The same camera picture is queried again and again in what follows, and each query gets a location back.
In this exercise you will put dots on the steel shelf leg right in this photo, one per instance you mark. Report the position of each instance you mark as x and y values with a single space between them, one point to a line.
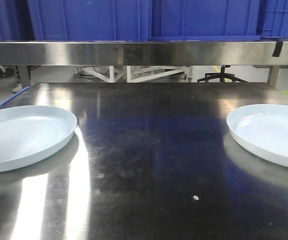
273 75

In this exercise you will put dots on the blue plastic crate right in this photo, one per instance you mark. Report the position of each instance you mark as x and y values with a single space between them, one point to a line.
273 19

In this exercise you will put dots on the black tape strip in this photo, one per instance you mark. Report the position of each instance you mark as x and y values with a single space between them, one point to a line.
277 49

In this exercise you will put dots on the light blue plate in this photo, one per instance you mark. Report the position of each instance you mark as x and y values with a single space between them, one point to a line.
261 129
32 133

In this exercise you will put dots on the stainless steel shelf rail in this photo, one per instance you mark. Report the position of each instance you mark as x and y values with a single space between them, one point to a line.
173 53

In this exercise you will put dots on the blue crate far left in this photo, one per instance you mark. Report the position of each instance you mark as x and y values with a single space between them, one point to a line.
15 21

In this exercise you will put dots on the white sneaker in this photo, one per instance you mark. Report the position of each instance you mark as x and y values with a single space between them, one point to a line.
17 89

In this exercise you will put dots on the steel shelf leg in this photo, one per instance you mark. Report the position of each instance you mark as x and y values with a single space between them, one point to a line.
24 75
273 75

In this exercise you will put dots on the blue plastic crate left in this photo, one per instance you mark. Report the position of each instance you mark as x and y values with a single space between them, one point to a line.
91 20

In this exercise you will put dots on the blue plastic crate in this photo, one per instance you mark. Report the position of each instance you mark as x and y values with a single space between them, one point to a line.
273 19
91 20
205 20

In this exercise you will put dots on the steel shelf leg left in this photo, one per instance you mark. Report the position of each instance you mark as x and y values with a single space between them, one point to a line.
24 75

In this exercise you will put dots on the white metal frame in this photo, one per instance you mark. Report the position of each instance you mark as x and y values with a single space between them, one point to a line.
130 74

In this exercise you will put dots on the blue plastic crate middle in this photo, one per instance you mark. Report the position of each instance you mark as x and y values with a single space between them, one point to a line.
205 20

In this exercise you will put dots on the black office chair base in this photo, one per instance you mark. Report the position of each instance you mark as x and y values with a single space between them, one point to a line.
221 75

